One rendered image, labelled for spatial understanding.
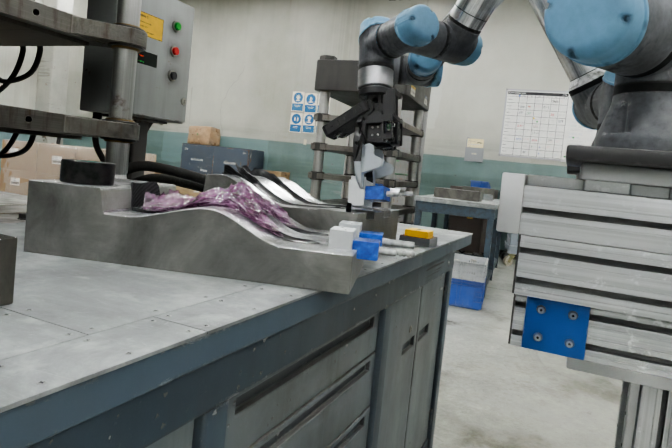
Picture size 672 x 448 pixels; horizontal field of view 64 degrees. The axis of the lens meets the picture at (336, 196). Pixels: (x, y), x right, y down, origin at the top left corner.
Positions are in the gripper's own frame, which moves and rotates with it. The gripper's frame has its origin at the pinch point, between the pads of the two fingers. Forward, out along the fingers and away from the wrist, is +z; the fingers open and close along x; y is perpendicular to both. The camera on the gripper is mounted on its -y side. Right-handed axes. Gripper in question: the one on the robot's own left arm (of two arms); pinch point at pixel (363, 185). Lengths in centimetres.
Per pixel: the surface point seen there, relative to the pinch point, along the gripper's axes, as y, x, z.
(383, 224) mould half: 1.3, 9.4, 7.5
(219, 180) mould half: -31.3, -7.3, -0.9
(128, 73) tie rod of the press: -68, -1, -32
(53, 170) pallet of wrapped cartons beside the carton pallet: -372, 212, -57
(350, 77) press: -154, 350, -163
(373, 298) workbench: 1.1, 4.5, 23.4
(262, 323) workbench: 6, -47, 24
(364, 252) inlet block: 11.1, -27.3, 14.8
